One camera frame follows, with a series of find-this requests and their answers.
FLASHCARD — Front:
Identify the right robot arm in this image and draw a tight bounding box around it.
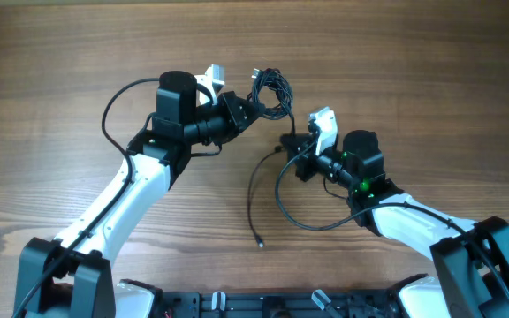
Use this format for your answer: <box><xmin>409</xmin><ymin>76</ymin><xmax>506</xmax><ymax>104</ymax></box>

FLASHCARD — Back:
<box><xmin>280</xmin><ymin>130</ymin><xmax>509</xmax><ymax>317</ymax></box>

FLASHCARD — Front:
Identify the thick black USB-A cable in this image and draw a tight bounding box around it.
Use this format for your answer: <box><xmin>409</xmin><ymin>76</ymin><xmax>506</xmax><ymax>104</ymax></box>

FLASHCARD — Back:
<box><xmin>246</xmin><ymin>66</ymin><xmax>298</xmax><ymax>138</ymax></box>

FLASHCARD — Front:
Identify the thin black micro-USB cable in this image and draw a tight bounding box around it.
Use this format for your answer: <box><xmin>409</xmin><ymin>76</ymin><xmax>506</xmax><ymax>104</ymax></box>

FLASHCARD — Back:
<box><xmin>247</xmin><ymin>145</ymin><xmax>287</xmax><ymax>249</ymax></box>

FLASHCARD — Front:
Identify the black right camera cable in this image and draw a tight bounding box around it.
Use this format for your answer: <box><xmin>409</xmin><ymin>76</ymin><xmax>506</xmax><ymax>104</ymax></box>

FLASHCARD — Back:
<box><xmin>274</xmin><ymin>132</ymin><xmax>509</xmax><ymax>318</ymax></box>

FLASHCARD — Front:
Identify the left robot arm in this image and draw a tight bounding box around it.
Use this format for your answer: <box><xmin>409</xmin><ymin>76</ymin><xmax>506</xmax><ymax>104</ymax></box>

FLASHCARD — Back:
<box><xmin>13</xmin><ymin>64</ymin><xmax>265</xmax><ymax>317</ymax></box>

